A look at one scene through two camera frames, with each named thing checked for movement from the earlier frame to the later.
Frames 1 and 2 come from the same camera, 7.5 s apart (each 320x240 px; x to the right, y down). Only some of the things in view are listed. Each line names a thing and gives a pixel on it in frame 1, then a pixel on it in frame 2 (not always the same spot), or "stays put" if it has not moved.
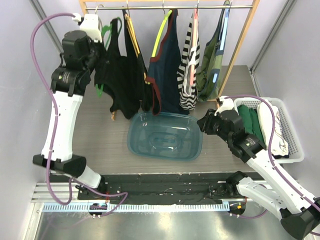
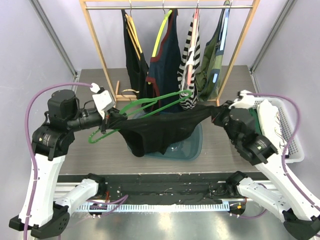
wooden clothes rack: [251, 5] stays put
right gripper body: [206, 122] to [220, 114]
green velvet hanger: [107, 28] to [151, 100]
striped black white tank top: [187, 74] stays put
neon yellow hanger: [160, 32] stays put
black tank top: [120, 76] to [159, 131]
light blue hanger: [223, 36] stays put
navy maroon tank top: [163, 72] stays put
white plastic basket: [295, 150] stays put
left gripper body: [97, 57] to [106, 121]
